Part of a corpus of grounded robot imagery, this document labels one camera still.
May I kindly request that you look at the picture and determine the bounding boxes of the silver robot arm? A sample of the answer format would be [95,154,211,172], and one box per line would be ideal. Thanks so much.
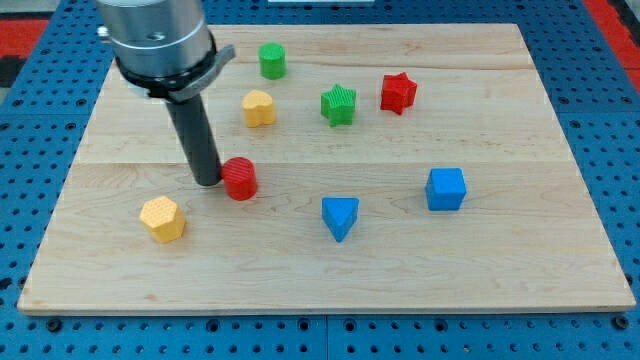
[96,0,235,103]

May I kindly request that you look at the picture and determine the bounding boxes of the yellow hexagon block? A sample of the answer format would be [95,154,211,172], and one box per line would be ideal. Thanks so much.
[139,196,186,244]

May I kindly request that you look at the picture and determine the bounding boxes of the blue triangle block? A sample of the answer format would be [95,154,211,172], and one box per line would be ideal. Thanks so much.
[321,197,359,243]

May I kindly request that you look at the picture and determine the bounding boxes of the wooden board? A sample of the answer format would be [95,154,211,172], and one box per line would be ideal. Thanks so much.
[18,24,636,316]

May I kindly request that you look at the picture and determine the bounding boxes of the green star block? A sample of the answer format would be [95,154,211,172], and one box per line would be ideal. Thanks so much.
[321,84,357,127]

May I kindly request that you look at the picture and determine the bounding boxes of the red cylinder block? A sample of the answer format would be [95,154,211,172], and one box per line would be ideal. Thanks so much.
[222,157,258,201]

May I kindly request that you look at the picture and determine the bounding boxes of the yellow heart block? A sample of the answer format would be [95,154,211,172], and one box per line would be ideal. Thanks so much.
[241,90,276,128]

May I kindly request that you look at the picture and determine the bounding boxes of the red star block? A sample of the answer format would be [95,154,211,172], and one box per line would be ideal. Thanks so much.
[380,72,418,115]

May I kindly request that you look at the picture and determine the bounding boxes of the blue cube block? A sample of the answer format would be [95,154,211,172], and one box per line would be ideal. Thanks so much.
[425,168,467,211]

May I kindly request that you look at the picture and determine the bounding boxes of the green cylinder block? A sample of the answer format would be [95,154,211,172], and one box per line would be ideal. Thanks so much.
[258,42,286,80]

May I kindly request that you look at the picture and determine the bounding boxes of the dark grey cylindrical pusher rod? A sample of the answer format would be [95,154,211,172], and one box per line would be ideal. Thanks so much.
[166,95,222,187]

